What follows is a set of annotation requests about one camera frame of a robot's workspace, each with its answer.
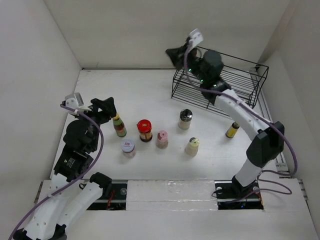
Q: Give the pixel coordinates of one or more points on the pink cap spice shaker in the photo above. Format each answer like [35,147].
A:
[162,139]

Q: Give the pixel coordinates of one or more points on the red lid dark jar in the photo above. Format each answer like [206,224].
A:
[144,127]

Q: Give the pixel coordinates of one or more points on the small yellow brown bottle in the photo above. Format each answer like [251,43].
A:
[231,132]

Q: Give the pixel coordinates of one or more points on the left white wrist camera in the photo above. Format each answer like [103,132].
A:
[74,101]

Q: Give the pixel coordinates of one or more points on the black mounting rail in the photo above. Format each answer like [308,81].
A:
[116,200]

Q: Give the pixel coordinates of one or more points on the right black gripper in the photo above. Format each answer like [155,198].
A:
[177,55]

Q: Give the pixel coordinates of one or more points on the yellow cap spice shaker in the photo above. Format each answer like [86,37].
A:
[192,146]

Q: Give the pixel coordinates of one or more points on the green label sauce bottle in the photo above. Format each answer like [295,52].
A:
[119,126]

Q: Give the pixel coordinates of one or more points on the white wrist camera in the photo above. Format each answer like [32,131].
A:
[74,101]
[195,37]

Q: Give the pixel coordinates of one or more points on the white lid glass jar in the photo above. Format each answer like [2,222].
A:
[128,148]

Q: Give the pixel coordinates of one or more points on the black wire rack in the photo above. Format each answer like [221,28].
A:
[219,72]

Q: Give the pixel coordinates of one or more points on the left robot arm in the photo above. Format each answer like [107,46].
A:
[83,145]

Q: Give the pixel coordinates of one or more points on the black cap spice shaker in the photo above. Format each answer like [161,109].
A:
[185,118]

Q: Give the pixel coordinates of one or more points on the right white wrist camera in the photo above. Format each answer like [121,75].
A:
[195,37]

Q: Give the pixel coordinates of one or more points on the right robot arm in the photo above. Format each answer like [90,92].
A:
[267,138]

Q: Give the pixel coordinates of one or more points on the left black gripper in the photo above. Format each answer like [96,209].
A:
[107,104]

